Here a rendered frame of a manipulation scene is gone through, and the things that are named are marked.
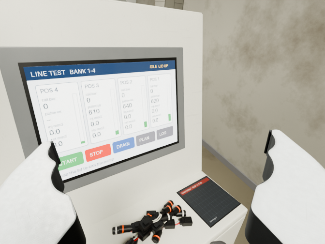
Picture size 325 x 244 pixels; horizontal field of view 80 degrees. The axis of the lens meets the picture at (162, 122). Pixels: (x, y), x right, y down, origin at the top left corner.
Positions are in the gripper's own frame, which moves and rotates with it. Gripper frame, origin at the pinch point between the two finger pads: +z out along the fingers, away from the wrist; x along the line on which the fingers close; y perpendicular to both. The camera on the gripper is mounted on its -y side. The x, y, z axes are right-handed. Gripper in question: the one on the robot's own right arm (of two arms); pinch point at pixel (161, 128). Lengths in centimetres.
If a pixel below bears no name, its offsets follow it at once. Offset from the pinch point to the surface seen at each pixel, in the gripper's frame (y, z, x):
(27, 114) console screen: 10.2, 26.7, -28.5
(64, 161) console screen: 23.3, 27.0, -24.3
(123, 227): 42.5, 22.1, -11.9
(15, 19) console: -7.6, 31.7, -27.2
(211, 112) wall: 103, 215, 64
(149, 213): 45, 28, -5
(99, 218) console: 44, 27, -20
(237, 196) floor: 157, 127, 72
